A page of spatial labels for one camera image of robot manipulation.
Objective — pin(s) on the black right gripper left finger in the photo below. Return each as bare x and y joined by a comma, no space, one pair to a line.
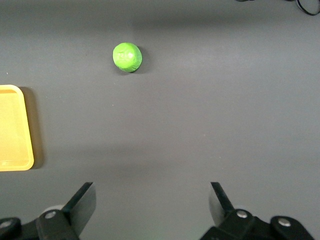
75,215

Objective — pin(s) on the green apple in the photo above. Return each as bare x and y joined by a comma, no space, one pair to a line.
127,57

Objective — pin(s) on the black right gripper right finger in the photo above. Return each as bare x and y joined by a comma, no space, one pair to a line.
237,220

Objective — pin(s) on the yellow plastic tray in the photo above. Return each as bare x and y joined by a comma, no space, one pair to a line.
13,130

